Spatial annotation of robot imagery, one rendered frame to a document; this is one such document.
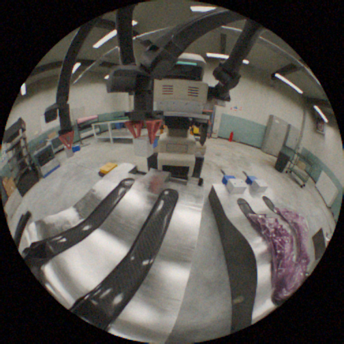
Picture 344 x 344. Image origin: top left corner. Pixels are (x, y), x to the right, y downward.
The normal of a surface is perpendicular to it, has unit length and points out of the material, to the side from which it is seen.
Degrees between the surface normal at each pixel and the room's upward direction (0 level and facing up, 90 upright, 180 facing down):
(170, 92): 98
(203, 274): 0
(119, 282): 27
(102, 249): 21
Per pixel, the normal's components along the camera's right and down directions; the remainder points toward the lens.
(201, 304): 0.04, -0.83
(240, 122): -0.37, 0.51
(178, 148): -0.04, 0.66
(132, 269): 0.17, -0.96
